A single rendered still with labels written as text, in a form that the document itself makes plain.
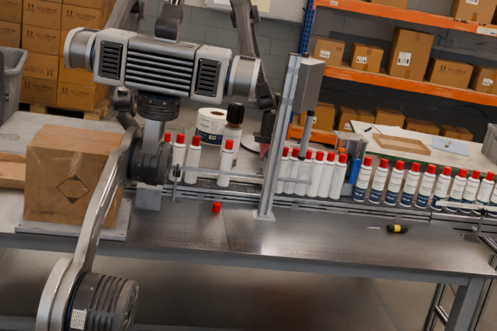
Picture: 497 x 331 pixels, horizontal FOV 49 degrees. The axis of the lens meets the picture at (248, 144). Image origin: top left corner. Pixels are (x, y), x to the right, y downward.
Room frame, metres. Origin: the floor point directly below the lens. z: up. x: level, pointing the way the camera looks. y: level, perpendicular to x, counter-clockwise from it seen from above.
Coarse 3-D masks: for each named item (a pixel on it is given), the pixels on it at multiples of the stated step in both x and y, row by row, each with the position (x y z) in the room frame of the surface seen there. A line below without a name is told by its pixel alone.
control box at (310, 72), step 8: (304, 64) 2.05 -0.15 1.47; (312, 64) 2.06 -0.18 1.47; (320, 64) 2.13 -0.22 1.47; (304, 72) 2.04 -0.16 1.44; (312, 72) 2.07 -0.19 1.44; (320, 72) 2.15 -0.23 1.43; (304, 80) 2.04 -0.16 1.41; (312, 80) 2.08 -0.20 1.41; (320, 80) 2.17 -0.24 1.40; (296, 88) 2.05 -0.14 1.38; (304, 88) 2.04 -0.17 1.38; (312, 88) 2.10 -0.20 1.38; (296, 96) 2.05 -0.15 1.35; (304, 96) 2.04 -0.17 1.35; (312, 96) 2.12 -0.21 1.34; (296, 104) 2.05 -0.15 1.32; (304, 104) 2.05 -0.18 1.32; (312, 104) 2.14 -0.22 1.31
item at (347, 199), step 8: (168, 184) 2.09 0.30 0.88; (184, 184) 2.12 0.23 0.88; (200, 184) 2.15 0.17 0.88; (208, 184) 2.16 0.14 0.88; (216, 184) 2.18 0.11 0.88; (232, 184) 2.21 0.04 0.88; (240, 184) 2.23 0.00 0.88; (248, 192) 2.16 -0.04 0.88; (256, 192) 2.17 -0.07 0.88; (320, 200) 2.21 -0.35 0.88; (328, 200) 2.22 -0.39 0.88; (336, 200) 2.24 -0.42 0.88; (344, 200) 2.25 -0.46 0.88; (352, 200) 2.27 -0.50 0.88; (384, 200) 2.34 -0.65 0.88; (400, 208) 2.28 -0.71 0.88; (408, 208) 2.29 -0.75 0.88; (416, 208) 2.31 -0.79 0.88
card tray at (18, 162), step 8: (0, 152) 2.13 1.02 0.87; (0, 160) 2.13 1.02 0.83; (8, 160) 2.14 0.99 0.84; (16, 160) 2.15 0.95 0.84; (24, 160) 2.15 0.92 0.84; (0, 168) 2.05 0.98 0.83; (8, 168) 2.06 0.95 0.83; (16, 168) 2.08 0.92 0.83; (24, 168) 2.09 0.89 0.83; (0, 176) 1.98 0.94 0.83; (8, 176) 2.00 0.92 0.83; (16, 176) 2.01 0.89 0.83; (24, 176) 2.02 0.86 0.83; (0, 184) 1.89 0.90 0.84; (8, 184) 1.90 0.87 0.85; (16, 184) 1.91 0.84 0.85; (24, 184) 1.91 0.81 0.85
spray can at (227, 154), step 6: (228, 144) 2.16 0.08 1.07; (222, 150) 2.17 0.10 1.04; (228, 150) 2.16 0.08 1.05; (222, 156) 2.16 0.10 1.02; (228, 156) 2.16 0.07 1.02; (222, 162) 2.16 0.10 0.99; (228, 162) 2.16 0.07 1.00; (222, 168) 2.16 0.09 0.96; (228, 168) 2.16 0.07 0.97; (222, 174) 2.16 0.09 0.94; (222, 180) 2.15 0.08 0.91; (228, 180) 2.17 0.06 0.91; (222, 186) 2.15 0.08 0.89
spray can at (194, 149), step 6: (192, 138) 2.14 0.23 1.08; (198, 138) 2.14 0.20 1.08; (192, 144) 2.14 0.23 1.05; (198, 144) 2.14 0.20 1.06; (192, 150) 2.13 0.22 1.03; (198, 150) 2.13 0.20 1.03; (192, 156) 2.12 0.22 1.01; (198, 156) 2.14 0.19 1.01; (192, 162) 2.12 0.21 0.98; (198, 162) 2.14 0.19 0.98; (186, 174) 2.13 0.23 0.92; (192, 174) 2.13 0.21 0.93; (186, 180) 2.13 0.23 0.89; (192, 180) 2.13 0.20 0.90
